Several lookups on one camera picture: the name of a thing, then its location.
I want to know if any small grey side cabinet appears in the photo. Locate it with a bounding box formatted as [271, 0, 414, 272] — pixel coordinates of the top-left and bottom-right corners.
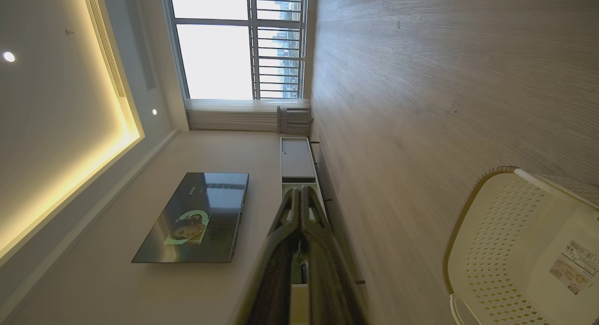
[277, 106, 314, 136]

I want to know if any white sheer curtain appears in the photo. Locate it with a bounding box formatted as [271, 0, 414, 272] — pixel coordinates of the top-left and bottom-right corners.
[184, 98, 312, 132]

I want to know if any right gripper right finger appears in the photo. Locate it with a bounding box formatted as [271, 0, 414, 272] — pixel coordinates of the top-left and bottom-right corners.
[301, 186, 371, 325]

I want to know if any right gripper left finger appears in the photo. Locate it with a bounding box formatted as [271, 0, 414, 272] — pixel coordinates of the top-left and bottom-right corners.
[234, 187, 302, 325]

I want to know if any barcode sticker label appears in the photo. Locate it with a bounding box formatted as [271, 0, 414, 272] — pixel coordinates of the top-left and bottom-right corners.
[548, 239, 599, 296]

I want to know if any white perforated plastic laundry basket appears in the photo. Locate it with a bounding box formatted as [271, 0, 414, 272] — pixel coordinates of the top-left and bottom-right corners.
[442, 166, 599, 325]

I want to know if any flat screen television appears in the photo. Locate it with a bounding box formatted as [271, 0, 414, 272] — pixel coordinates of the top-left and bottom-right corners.
[131, 172, 250, 264]

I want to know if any linear ceiling air vent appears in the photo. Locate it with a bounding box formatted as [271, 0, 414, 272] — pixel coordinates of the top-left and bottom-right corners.
[83, 0, 128, 99]

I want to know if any white low television cabinet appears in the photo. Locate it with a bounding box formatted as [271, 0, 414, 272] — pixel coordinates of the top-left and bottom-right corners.
[279, 137, 330, 223]

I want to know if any large window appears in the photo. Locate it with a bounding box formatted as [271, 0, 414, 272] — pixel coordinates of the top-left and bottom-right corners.
[161, 0, 319, 101]

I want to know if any window safety railing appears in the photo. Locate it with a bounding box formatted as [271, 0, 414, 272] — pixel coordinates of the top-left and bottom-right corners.
[248, 0, 308, 100]

